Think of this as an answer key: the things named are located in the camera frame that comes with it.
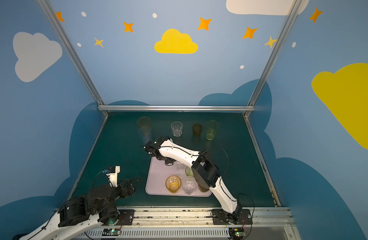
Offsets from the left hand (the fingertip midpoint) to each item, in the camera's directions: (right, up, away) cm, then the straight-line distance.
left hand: (137, 182), depth 71 cm
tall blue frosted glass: (-4, +21, +29) cm, 36 cm away
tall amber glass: (-6, +31, +28) cm, 42 cm away
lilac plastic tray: (+6, -1, +20) cm, 21 cm away
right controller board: (+48, -25, 0) cm, 54 cm away
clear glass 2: (+20, +2, +19) cm, 28 cm away
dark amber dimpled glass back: (+32, +25, +35) cm, 53 cm away
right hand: (+19, +10, +16) cm, 27 cm away
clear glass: (+17, +26, +38) cm, 49 cm away
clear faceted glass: (+25, -7, +14) cm, 30 cm away
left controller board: (-13, -24, -1) cm, 27 cm away
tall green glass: (+41, +28, +27) cm, 57 cm away
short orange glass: (+16, -5, +13) cm, 21 cm away
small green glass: (+25, 0, +17) cm, 31 cm away
